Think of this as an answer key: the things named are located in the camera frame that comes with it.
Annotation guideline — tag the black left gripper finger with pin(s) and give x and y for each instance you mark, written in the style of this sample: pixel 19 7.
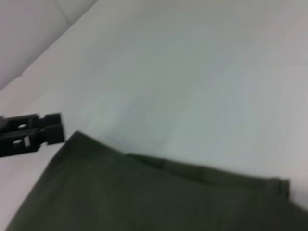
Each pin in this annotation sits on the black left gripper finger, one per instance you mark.
pixel 31 142
pixel 36 120

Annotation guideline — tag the dark green FREE! t-shirt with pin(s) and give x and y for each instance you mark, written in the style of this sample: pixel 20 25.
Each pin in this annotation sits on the dark green FREE! t-shirt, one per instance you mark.
pixel 144 192

